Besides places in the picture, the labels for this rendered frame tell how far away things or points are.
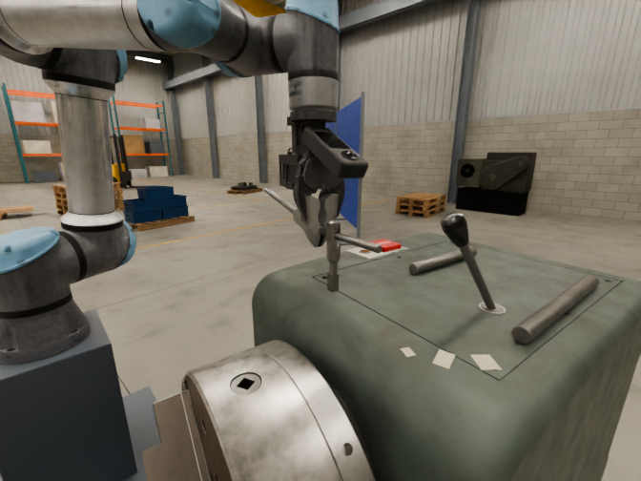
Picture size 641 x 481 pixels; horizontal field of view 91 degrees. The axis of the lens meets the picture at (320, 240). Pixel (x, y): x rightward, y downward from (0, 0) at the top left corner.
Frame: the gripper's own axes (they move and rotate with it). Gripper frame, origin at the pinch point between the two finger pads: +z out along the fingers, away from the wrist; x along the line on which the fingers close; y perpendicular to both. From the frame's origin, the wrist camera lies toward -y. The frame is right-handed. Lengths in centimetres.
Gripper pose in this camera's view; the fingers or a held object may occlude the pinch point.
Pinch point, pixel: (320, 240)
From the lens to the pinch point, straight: 52.2
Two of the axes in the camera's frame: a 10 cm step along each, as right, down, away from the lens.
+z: 0.0, 9.6, 2.7
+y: -5.8, -2.2, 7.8
